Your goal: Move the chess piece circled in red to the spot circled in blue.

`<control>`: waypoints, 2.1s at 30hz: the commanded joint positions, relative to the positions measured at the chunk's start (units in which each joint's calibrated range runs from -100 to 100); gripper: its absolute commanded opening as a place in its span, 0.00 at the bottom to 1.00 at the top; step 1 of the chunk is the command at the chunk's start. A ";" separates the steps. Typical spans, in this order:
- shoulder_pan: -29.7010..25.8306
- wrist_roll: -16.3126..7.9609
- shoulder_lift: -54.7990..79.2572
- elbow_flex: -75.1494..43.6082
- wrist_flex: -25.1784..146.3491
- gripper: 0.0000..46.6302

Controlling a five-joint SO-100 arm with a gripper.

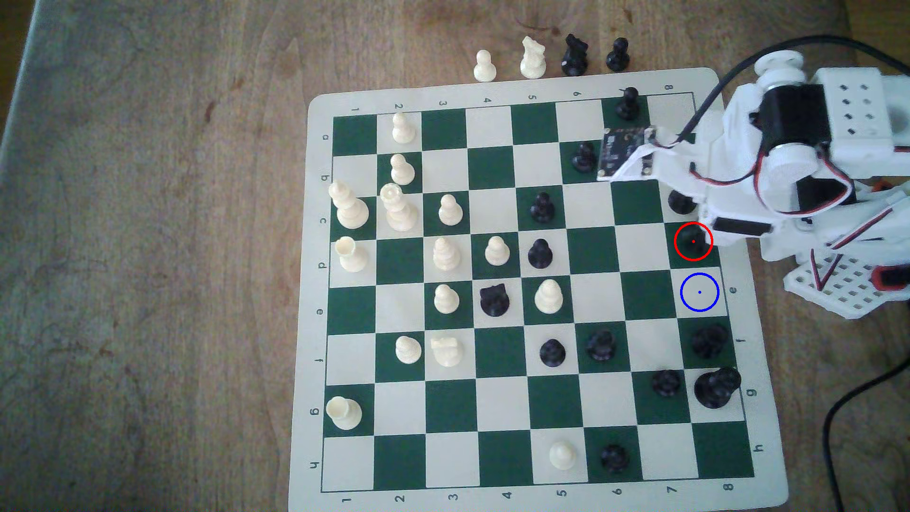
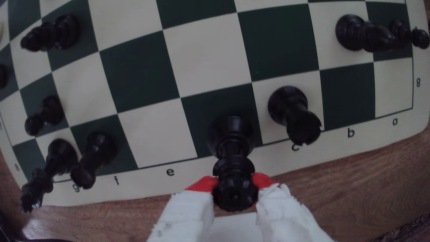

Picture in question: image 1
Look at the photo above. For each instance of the white chess queen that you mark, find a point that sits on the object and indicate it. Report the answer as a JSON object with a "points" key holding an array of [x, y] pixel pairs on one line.
{"points": [[398, 212]]}

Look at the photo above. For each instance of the black chess knight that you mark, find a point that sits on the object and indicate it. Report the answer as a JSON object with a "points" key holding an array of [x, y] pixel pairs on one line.
{"points": [[495, 301], [574, 60]]}

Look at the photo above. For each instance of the white perforated base plate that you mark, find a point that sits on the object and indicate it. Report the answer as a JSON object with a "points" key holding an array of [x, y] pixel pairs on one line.
{"points": [[846, 288]]}

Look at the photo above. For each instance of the black chess pawn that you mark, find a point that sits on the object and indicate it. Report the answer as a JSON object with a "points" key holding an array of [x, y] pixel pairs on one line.
{"points": [[540, 255], [628, 106], [666, 384], [709, 343], [542, 209], [584, 159], [618, 58], [552, 353]]}

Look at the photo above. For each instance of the white chess knight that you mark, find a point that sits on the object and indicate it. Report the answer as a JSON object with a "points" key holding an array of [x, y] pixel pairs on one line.
{"points": [[446, 353], [532, 62]]}

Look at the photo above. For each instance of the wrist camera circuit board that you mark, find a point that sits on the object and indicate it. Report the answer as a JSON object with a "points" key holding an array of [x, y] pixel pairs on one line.
{"points": [[627, 151]]}

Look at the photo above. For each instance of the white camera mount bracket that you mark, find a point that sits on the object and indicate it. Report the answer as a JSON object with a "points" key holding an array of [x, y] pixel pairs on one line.
{"points": [[675, 162]]}

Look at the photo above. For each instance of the white chess rook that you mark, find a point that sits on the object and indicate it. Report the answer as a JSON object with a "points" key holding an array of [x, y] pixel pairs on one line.
{"points": [[352, 257], [345, 414]]}

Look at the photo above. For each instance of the black chess bishop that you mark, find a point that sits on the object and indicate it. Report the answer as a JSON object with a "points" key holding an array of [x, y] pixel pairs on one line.
{"points": [[681, 204]]}

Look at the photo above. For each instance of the white pawn e5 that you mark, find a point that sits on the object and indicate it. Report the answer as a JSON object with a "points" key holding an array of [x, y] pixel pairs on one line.
{"points": [[548, 298]]}

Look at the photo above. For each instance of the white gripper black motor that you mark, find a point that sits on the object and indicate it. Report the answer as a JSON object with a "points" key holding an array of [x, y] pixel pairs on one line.
{"points": [[741, 226]]}

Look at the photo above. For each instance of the black chess queen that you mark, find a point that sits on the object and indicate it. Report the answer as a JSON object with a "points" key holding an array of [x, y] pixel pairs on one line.
{"points": [[693, 246]]}

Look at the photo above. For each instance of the white chess bishop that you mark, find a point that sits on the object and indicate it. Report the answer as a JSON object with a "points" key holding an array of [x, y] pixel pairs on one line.
{"points": [[446, 256]]}

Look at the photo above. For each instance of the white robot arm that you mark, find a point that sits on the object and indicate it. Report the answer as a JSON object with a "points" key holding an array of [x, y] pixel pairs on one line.
{"points": [[860, 106]]}

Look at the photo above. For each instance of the white chess pawn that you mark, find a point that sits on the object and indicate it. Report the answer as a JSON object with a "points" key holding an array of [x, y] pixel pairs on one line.
{"points": [[402, 172], [446, 301], [403, 130], [485, 67], [408, 350], [562, 456], [497, 252], [450, 212]]}

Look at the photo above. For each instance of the black chess rook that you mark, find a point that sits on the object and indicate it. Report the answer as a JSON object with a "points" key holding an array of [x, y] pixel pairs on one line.
{"points": [[614, 460], [601, 346]]}

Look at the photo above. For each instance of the black chess king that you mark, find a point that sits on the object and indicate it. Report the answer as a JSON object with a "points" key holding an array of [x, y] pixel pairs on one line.
{"points": [[714, 390]]}

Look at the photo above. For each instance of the white chess king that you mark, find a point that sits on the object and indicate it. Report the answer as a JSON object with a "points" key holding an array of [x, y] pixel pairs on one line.
{"points": [[350, 210]]}

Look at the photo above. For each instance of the red black clamp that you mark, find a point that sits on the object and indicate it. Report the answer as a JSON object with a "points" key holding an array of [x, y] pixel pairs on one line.
{"points": [[894, 277]]}

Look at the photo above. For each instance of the green white chess board mat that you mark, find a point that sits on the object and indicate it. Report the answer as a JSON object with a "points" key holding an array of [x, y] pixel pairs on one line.
{"points": [[554, 402]]}

